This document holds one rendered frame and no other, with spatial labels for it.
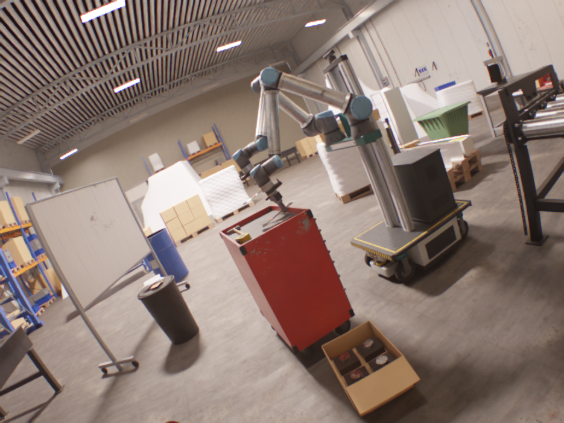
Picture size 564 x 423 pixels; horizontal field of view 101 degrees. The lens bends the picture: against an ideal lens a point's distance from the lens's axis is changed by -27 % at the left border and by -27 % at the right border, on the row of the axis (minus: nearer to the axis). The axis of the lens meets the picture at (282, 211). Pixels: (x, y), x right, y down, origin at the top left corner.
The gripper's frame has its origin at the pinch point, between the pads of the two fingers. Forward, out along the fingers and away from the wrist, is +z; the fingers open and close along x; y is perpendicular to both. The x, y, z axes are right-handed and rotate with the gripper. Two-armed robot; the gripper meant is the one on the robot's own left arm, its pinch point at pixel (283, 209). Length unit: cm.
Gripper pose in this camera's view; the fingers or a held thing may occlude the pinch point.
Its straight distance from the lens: 214.5
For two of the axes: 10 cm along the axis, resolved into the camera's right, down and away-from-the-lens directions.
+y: -7.3, 6.3, -2.6
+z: 5.7, 7.8, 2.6
